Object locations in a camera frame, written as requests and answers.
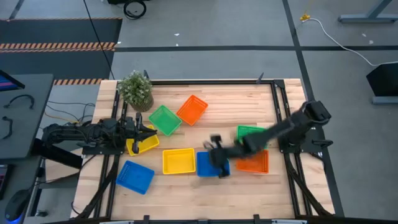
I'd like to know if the black desk leg beam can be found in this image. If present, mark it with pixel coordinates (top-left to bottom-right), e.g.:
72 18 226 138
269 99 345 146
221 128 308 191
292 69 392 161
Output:
30 138 84 170

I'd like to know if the black aluminium rig frame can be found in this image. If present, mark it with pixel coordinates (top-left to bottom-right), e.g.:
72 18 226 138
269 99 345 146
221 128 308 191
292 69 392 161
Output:
73 73 338 224

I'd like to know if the yellow plastic basket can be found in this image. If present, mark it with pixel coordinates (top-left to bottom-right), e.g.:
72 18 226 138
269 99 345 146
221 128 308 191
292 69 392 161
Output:
162 147 197 175
126 124 160 157

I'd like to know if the potted green plant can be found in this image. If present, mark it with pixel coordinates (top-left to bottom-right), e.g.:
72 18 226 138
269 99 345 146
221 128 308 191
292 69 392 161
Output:
116 70 155 113

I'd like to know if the coiled black cable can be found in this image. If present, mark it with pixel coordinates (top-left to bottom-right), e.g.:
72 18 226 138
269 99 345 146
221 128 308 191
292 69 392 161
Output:
123 0 147 21

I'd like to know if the orange plastic basket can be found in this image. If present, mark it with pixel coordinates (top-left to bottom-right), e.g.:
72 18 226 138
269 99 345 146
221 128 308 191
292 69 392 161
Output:
175 94 209 127
235 149 270 175

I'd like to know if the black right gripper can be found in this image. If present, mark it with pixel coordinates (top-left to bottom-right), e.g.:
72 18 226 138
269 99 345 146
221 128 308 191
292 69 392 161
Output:
203 134 231 179

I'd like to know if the white floor cable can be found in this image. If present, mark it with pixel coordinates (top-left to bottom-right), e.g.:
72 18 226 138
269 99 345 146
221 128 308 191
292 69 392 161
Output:
307 17 398 68

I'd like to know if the dark computer monitor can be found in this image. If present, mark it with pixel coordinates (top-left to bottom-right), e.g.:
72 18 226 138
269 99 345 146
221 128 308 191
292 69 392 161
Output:
0 70 25 93

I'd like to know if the black computer mouse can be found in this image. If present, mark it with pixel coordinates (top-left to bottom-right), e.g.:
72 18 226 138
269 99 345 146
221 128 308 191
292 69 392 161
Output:
4 189 32 222

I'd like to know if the green plastic basket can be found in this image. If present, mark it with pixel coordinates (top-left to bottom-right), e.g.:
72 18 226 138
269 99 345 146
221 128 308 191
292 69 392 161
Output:
236 124 269 150
147 105 183 137

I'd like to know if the short black cable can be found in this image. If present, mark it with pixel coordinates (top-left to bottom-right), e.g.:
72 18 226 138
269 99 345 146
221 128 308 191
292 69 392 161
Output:
1 116 14 140

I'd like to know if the grey desk foot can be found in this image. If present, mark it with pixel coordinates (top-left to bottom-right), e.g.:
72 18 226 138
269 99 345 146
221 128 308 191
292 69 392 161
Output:
338 0 398 24

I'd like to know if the long black floor cable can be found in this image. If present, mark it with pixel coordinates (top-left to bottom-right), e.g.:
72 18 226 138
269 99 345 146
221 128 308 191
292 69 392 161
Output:
83 0 116 80

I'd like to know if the short hazard tape strip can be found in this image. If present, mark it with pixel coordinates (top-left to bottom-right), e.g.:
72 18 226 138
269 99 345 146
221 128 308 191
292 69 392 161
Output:
53 78 103 86

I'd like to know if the black cabinet with grey foot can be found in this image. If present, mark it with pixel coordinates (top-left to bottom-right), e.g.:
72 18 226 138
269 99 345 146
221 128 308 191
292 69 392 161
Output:
366 62 398 105

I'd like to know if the black floor mat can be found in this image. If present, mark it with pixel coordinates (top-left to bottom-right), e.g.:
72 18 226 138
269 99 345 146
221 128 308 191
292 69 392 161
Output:
0 17 123 80

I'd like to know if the curved black cable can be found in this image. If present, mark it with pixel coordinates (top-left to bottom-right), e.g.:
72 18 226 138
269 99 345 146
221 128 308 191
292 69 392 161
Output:
2 94 35 110

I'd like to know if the grey side desk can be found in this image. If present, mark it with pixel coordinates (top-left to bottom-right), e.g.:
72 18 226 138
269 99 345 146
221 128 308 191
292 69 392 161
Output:
0 73 54 161

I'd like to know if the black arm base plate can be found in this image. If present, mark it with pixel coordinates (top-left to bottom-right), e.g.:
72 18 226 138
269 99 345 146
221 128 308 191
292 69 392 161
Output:
81 129 127 156
277 126 334 154

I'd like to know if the long hazard tape strip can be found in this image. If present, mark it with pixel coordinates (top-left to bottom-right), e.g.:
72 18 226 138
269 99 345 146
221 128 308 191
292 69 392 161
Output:
0 42 116 52

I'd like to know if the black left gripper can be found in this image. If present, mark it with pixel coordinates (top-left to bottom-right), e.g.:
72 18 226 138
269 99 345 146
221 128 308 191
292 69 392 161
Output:
124 112 158 154

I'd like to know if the blue plastic basket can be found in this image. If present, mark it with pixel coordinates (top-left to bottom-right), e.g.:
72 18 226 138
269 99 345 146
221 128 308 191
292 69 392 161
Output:
196 151 231 178
115 160 155 195

